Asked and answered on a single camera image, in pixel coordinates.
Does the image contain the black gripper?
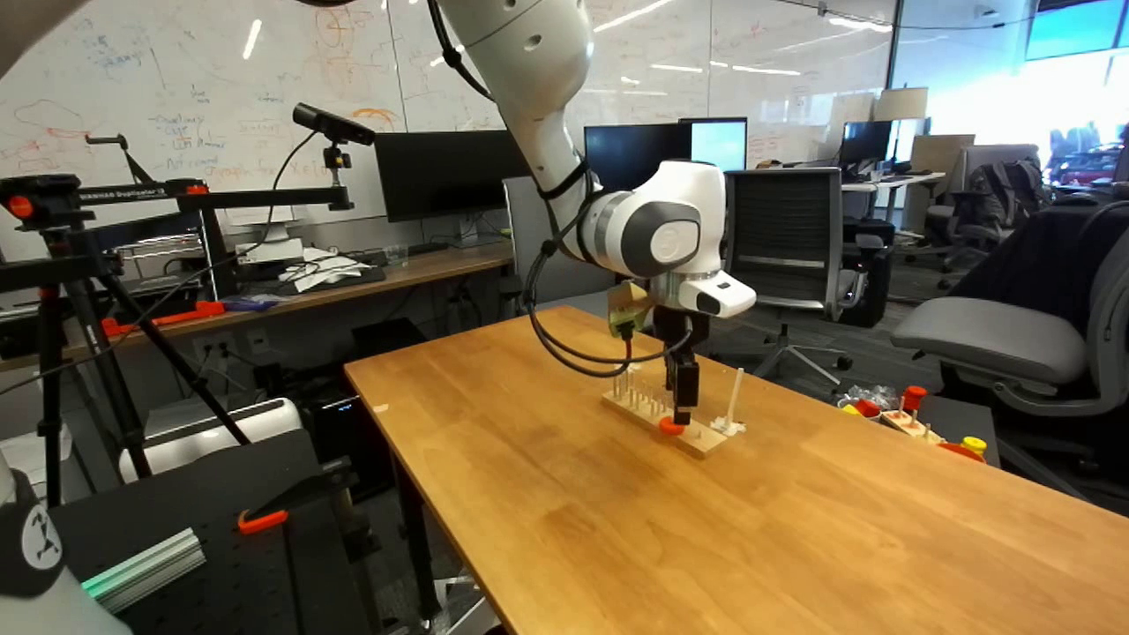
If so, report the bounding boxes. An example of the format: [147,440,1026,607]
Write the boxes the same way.
[648,303,714,429]

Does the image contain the wooden peg platform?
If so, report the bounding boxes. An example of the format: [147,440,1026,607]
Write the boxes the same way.
[600,376,748,457]

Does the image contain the black mesh office chair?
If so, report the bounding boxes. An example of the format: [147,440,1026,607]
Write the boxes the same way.
[715,161,893,361]

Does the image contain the wooden toy strip board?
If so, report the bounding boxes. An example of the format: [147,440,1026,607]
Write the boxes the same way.
[877,410,950,446]

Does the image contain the black dark-screen monitor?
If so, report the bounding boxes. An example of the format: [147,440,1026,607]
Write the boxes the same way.
[581,118,696,194]

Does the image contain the lit bright-screen monitor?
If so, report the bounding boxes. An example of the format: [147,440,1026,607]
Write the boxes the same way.
[685,112,752,176]

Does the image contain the long wooden desk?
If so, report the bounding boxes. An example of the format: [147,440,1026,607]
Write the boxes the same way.
[64,204,662,357]

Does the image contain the small yellow toy peg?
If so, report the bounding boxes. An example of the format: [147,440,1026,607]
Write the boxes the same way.
[939,435,990,466]

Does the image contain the distant small dark monitor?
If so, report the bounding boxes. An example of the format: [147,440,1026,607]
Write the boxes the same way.
[837,118,897,174]

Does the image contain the large black monitor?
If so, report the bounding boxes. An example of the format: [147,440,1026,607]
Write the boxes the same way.
[371,123,538,224]

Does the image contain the grey padded office chair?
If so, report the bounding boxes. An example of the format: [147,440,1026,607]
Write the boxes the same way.
[889,223,1129,473]

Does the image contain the beige shade lamp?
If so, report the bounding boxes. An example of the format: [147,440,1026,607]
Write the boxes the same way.
[872,83,933,169]

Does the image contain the distant black office chair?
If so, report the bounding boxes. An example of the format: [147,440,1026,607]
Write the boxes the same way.
[939,145,1053,249]

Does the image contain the white paper pile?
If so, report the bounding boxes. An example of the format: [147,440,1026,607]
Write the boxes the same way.
[232,234,383,297]

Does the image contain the white rounded case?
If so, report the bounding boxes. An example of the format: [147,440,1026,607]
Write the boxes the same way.
[116,393,306,488]

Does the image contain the black workbench top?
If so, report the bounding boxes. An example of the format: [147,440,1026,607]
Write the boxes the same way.
[48,425,393,635]

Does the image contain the orange tool on desk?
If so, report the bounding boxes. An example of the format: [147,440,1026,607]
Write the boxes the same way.
[98,299,228,346]

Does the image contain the aluminium extrusion bar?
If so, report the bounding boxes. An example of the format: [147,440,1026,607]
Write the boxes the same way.
[78,524,208,615]

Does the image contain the black tripod with orange knobs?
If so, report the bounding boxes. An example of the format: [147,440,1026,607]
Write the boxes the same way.
[0,131,358,511]

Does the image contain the black cap with white logo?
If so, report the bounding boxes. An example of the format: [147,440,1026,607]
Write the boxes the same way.
[0,469,66,600]

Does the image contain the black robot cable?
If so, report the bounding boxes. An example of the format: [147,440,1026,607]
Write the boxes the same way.
[519,224,700,382]

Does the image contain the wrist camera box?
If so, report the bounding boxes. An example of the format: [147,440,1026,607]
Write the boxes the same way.
[603,278,657,342]

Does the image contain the black stereo camera bar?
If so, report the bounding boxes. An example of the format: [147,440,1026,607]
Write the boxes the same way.
[289,99,382,150]

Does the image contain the orange handled clamp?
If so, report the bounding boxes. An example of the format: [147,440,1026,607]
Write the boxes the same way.
[232,456,358,543]

